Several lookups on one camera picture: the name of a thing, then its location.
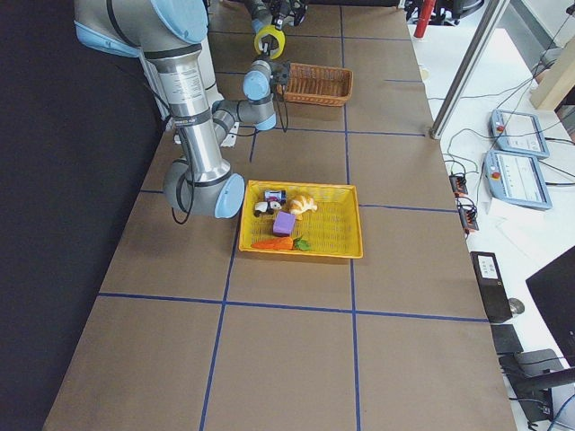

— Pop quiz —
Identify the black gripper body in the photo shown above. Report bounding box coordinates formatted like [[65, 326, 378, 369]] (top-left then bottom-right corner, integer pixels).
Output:
[[259, 51, 278, 63], [269, 0, 308, 26]]

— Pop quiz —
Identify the yellow tape roll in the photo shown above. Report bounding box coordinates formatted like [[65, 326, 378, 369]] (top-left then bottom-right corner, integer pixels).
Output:
[[254, 24, 286, 58]]

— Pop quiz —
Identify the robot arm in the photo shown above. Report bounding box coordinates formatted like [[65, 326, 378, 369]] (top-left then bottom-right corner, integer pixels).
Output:
[[239, 0, 309, 32], [75, 1, 282, 218]]

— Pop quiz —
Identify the brown wicker basket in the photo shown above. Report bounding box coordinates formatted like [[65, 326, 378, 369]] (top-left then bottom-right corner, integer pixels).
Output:
[[276, 63, 353, 107]]

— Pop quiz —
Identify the yellow woven plastic basket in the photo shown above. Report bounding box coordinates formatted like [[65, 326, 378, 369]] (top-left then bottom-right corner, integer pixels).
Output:
[[238, 180, 363, 259]]

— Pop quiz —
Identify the red cylinder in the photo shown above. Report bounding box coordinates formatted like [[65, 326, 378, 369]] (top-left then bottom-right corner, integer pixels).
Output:
[[413, 0, 436, 39]]

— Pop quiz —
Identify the small purple can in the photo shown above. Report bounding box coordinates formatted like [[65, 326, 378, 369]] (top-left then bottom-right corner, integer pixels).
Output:
[[264, 189, 287, 205]]

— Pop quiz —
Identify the toy panda figure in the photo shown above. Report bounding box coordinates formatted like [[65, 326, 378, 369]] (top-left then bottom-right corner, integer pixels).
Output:
[[253, 200, 282, 217]]

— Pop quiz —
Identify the toy croissant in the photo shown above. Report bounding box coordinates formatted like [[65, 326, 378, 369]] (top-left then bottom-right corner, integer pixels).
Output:
[[288, 195, 318, 220]]

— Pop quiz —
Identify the purple foam block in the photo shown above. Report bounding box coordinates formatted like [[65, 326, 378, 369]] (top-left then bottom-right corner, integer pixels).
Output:
[[272, 211, 296, 237]]

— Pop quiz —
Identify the orange toy carrot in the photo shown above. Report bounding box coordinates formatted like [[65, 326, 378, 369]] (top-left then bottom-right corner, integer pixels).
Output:
[[252, 236, 311, 251]]

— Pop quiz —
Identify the far orange connector block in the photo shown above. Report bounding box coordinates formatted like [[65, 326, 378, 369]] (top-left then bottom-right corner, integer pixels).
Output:
[[448, 172, 468, 197]]

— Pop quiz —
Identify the orange connector block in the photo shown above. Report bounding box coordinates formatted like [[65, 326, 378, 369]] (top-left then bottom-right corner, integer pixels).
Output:
[[448, 172, 468, 197], [457, 203, 479, 234]]

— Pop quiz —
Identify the near orange connector block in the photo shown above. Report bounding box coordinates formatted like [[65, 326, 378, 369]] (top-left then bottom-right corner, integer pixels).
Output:
[[457, 203, 479, 234]]

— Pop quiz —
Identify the far teach pendant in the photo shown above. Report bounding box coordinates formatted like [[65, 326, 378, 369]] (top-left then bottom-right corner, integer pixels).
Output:
[[490, 109, 550, 159]]

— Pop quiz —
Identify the teach pendant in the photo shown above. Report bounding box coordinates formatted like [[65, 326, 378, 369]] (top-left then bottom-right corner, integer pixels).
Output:
[[483, 150, 553, 210], [490, 109, 550, 159]]

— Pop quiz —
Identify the near teach pendant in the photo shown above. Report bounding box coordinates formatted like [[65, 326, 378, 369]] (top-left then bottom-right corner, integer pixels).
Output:
[[483, 150, 553, 210]]

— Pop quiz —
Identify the black box with label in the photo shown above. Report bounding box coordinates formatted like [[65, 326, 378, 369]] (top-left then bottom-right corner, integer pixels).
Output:
[[470, 251, 512, 323]]

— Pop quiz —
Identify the black monitor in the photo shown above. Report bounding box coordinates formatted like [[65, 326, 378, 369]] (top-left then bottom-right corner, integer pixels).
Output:
[[526, 250, 575, 365]]

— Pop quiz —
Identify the black monitor stand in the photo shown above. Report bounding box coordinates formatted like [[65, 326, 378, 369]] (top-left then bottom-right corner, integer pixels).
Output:
[[499, 349, 574, 430]]

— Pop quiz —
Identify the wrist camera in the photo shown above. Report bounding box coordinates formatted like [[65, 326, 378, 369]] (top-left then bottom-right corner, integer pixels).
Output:
[[273, 61, 291, 86]]

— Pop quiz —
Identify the black camera cable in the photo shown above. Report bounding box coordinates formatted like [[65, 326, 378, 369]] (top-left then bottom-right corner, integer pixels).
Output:
[[269, 80, 291, 134]]

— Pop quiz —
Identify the aluminium frame post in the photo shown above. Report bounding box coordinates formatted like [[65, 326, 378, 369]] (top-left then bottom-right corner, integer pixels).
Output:
[[429, 0, 510, 140]]

